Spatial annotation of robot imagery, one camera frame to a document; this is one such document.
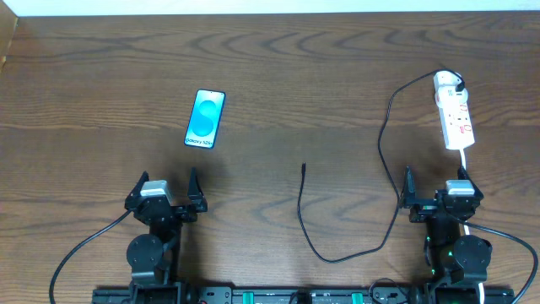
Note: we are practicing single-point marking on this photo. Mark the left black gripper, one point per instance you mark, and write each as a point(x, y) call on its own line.
point(170, 209)

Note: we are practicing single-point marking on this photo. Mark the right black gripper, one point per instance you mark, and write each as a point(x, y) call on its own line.
point(435, 205)

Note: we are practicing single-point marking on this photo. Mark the blue screen Galaxy smartphone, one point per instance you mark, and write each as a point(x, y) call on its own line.
point(204, 121)

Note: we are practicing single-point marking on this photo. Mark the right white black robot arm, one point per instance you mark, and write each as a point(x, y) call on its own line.
point(459, 262)

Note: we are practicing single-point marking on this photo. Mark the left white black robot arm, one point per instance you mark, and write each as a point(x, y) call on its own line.
point(154, 256)

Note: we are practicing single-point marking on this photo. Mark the white power strip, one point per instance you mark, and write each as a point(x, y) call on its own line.
point(457, 127)

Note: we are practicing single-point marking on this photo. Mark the white USB wall charger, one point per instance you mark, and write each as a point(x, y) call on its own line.
point(448, 96)

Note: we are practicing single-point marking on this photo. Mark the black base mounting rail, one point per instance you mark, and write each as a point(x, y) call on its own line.
point(227, 295)

